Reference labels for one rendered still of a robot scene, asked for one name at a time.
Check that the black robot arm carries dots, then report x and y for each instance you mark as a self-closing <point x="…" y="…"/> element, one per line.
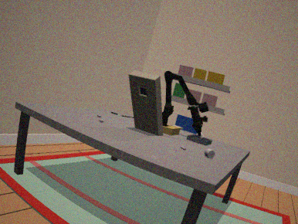
<point x="168" y="108"/>

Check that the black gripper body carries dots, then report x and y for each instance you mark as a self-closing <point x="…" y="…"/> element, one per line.
<point x="195" y="121"/>

